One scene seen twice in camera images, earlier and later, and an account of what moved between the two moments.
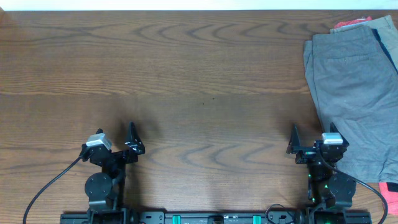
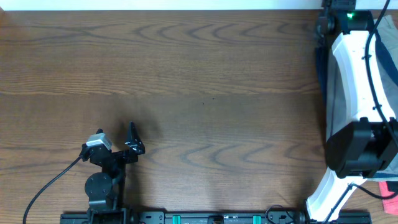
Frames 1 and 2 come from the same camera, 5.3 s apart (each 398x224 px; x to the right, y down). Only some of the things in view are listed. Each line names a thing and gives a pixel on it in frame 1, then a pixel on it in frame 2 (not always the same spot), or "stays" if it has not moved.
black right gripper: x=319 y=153 -> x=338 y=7
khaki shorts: x=385 y=27 stays
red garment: x=391 y=197 stays
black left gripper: x=117 y=155 stays
